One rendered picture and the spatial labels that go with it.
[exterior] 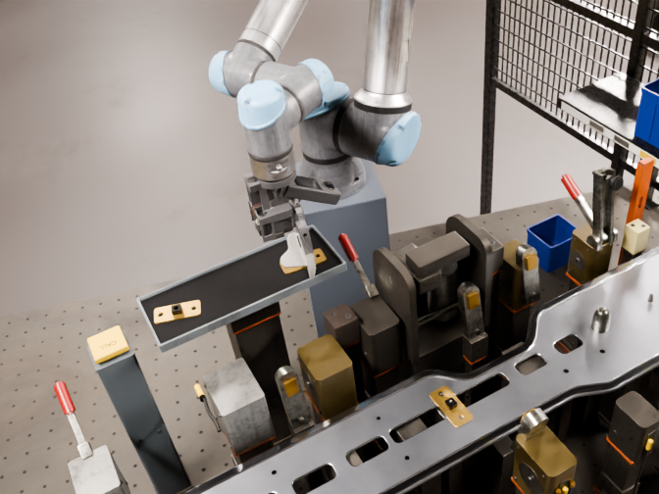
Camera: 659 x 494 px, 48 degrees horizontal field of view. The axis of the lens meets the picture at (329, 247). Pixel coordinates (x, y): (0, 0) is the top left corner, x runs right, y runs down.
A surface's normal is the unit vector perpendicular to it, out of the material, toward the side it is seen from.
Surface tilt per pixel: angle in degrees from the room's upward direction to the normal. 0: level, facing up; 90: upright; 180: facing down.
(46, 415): 0
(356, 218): 90
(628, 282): 0
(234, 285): 0
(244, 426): 90
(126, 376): 90
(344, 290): 90
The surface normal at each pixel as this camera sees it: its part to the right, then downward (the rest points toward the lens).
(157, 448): 0.47, 0.55
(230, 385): -0.11, -0.75
